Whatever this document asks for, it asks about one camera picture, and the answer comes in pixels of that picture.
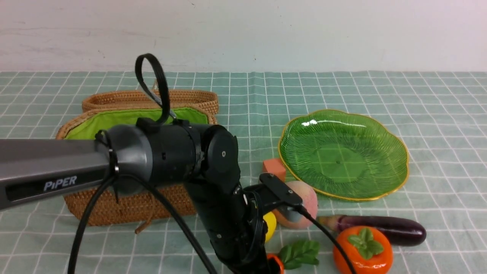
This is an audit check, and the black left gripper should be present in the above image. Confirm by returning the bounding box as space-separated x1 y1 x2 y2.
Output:
185 179 271 274

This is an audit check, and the yellow lemon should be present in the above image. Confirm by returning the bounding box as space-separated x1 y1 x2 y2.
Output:
263 212 277 243

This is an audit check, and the orange carrot with leaves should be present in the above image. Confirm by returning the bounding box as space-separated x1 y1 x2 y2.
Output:
267 240 320 274

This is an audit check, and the pink peach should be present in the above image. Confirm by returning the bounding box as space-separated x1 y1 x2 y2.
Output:
272 180 318 229

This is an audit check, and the orange persimmon with leaf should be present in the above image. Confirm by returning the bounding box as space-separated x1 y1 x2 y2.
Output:
336 226 394 274

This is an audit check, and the dark purple eggplant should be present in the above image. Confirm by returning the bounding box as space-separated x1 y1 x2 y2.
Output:
317 215 427 247

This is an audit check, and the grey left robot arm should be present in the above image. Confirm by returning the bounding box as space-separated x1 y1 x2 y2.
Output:
1 118 273 274

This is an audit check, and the orange foam cube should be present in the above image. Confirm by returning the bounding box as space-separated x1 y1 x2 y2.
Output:
262 158 286 182

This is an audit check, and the green glass plate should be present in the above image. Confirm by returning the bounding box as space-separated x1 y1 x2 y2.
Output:
278 109 409 202

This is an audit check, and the woven basket lid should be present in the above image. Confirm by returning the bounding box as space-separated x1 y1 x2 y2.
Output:
82 80 219 116

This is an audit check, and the woven rattan basket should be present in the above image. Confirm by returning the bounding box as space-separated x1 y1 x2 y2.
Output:
56 104 219 234

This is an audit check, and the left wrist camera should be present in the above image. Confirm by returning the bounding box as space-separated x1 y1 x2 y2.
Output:
243 173 303 223

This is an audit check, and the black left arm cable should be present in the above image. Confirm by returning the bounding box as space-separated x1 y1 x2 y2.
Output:
67 53 358 274

